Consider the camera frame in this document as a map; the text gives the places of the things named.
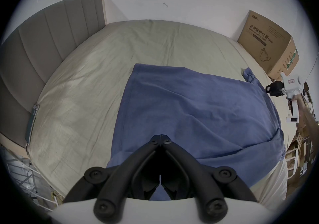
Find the person's right forearm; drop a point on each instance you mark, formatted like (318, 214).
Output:
(310, 120)

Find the brown cardboard carton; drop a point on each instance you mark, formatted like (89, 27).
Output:
(266, 41)

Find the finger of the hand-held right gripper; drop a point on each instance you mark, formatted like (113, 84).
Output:
(270, 89)

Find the grey padded headboard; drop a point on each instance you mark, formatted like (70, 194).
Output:
(37, 43)

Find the bed with beige sheet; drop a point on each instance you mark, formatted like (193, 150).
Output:
(99, 68)

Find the dark phone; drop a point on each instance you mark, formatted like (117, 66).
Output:
(32, 123)

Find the person's right hand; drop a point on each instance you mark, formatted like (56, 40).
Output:
(297, 103)

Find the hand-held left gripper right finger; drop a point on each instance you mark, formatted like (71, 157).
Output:
(201, 180)

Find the blue shirt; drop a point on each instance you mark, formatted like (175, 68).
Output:
(187, 105)

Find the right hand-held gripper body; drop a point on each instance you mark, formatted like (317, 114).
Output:
(292, 84)

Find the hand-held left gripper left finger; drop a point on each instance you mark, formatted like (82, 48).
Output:
(117, 180)

